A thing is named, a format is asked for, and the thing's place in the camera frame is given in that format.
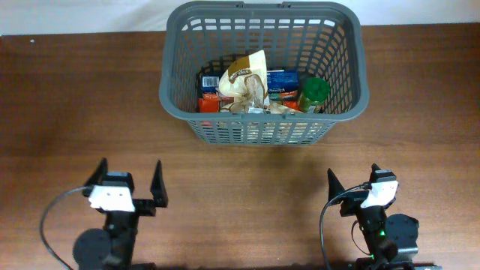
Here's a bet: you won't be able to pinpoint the tan brown snack pouch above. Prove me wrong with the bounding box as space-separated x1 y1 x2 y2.
219 49 269 114

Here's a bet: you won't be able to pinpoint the green lid spice jar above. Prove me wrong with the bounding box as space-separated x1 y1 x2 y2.
298 77 331 113

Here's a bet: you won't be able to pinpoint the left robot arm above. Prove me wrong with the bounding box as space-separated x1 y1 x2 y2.
73 157 168 270

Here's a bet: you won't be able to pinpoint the multicolour tissue pack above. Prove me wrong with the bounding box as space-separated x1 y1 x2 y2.
199 70 299 101

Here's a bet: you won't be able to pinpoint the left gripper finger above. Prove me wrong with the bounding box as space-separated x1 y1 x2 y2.
84 157 108 187
150 160 168 206

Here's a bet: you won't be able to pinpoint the pale orange bag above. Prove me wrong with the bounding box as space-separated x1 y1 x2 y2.
268 102 298 114

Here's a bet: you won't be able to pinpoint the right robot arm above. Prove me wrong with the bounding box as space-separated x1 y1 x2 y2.
319 163 419 269

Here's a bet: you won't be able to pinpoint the grey plastic shopping basket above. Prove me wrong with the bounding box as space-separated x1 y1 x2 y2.
159 1 369 145

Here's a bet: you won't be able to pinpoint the orange pasta package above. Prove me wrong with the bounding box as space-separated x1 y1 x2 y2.
198 94 301 114

